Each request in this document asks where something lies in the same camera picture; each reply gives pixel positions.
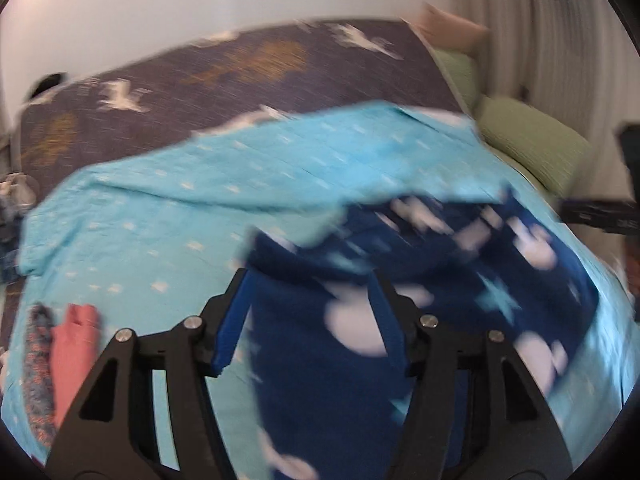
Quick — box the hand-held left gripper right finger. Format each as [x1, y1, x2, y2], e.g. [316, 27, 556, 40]
[367, 269, 574, 480]

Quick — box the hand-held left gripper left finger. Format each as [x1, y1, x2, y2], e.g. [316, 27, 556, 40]
[45, 267, 257, 480]

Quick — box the navy blue star-print fleece robe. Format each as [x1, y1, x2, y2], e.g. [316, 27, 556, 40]
[244, 186, 602, 480]

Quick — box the pile of clothes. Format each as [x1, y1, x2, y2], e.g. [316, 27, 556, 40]
[0, 172, 39, 282]

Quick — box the large green pillow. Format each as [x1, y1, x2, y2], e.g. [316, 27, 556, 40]
[474, 95, 594, 197]

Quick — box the turquoise star-print blanket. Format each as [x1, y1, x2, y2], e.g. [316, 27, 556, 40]
[0, 100, 637, 473]

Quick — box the pink garment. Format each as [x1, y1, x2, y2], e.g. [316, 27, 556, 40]
[49, 303, 104, 429]

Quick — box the grey pleated curtain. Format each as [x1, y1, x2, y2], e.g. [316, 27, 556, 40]
[444, 0, 640, 211]

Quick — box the small green pillow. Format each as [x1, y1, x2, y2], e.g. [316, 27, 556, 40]
[432, 48, 479, 107]

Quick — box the floral patterned garment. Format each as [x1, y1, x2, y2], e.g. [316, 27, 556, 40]
[22, 304, 59, 442]

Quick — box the pink pillow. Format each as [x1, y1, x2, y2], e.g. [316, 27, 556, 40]
[417, 2, 491, 54]

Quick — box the dark grey patterned bedspread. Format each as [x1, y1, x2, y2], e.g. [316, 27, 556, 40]
[17, 18, 464, 173]

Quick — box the black object behind mattress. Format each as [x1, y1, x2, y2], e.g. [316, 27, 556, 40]
[27, 73, 69, 99]

